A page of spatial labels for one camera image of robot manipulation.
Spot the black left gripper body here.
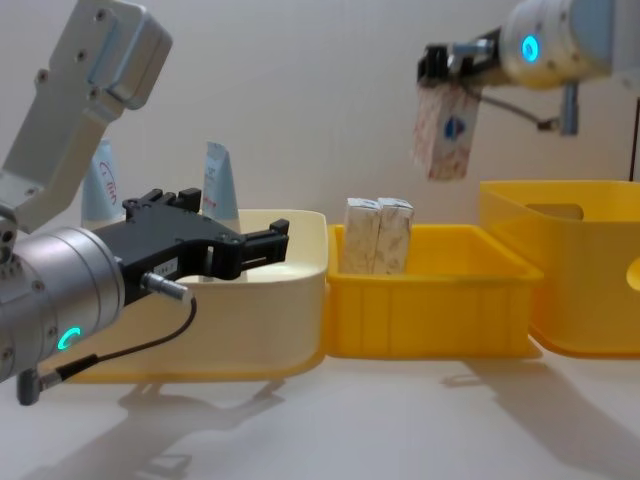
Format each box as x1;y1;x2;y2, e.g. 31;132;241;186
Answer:
93;210;242;307

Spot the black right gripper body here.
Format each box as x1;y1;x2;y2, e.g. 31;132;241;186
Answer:
448;26;509;89

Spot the patterned carton with blue mark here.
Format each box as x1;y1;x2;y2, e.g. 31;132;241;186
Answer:
411;80;482;182

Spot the pale blue tube red scribble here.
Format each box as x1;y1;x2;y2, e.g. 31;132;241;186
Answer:
80;138;127;232

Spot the white tube with red print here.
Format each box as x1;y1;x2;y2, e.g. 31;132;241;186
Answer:
201;140;243;237

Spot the cream plastic bin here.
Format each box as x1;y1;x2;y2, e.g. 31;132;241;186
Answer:
63;207;331;385

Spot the patterned white carton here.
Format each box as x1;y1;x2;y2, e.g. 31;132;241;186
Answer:
342;196;385;276
375;196;415;276

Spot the shallow yellow plastic tray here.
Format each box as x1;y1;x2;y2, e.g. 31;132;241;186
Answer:
323;222;546;361

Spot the thin dark left gripper cable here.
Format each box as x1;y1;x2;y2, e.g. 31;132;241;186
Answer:
16;271;197;407

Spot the thin dark gripper cable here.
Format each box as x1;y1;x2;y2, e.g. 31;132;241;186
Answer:
477;81;582;137
16;271;197;407

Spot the thin dark right gripper cable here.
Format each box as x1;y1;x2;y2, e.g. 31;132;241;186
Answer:
477;81;582;137

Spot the thin dark hanging cable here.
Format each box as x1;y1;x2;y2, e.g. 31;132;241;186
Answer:
630;92;640;182

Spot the tall yellow bin with handles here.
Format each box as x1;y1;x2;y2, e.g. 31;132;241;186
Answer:
477;178;640;358

